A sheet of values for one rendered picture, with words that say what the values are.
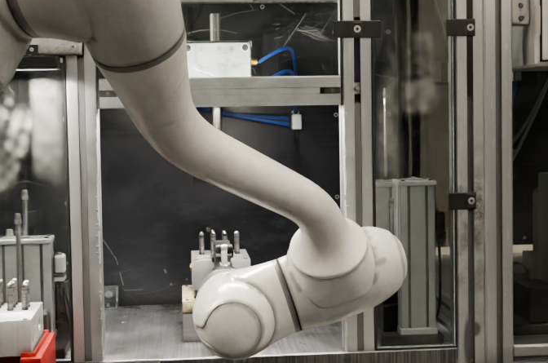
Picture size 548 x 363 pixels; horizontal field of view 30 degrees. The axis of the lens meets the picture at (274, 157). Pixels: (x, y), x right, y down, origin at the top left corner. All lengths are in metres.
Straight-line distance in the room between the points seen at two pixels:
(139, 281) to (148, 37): 1.06
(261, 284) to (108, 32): 0.47
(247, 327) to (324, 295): 0.11
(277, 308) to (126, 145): 0.73
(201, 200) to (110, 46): 1.01
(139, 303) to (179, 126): 0.95
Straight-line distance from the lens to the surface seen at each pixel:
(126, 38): 0.99
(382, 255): 1.34
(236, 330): 1.29
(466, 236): 1.62
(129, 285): 2.00
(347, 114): 1.56
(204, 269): 1.68
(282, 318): 1.34
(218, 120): 1.74
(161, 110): 1.07
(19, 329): 1.41
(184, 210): 1.98
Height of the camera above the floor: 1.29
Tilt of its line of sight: 3 degrees down
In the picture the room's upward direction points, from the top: 1 degrees counter-clockwise
